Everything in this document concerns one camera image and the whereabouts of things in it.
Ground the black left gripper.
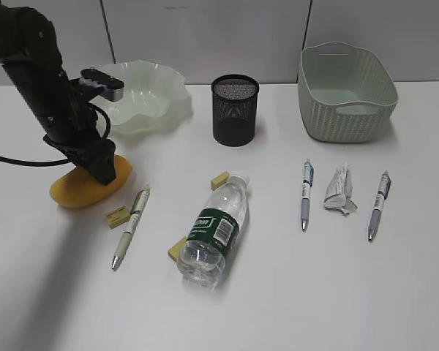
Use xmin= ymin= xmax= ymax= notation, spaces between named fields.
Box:
xmin=44 ymin=126 xmax=116 ymax=184

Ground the yellow mango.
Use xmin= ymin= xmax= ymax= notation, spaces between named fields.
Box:
xmin=50 ymin=155 xmax=132 ymax=208

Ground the clear plastic water bottle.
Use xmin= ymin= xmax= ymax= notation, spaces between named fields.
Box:
xmin=177 ymin=171 xmax=249 ymax=288

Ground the white waste paper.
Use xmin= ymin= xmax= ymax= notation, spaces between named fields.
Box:
xmin=323 ymin=162 xmax=357 ymax=215

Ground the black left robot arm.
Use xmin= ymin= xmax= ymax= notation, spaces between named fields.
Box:
xmin=0 ymin=2 xmax=124 ymax=185

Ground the beige click pen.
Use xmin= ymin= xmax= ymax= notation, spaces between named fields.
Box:
xmin=111 ymin=185 xmax=151 ymax=271

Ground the yellow eraser with label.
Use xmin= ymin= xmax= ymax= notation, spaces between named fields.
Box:
xmin=105 ymin=206 xmax=130 ymax=229

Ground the green frosted glass plate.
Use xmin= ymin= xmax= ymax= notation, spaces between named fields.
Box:
xmin=91 ymin=59 xmax=193 ymax=136

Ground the yellow eraser lower middle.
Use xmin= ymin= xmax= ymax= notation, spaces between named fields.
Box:
xmin=168 ymin=237 xmax=187 ymax=263

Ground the yellow eraser upper middle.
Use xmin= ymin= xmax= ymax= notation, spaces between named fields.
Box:
xmin=211 ymin=171 xmax=230 ymax=191

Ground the black mesh pen holder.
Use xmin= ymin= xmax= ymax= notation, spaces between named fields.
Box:
xmin=211 ymin=74 xmax=259 ymax=147

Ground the light blue click pen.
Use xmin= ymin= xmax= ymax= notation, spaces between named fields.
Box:
xmin=301 ymin=159 xmax=314 ymax=232

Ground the light green woven basket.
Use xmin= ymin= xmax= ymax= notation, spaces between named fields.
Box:
xmin=299 ymin=42 xmax=398 ymax=143

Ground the grey click pen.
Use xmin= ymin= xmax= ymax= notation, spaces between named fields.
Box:
xmin=367 ymin=170 xmax=391 ymax=242

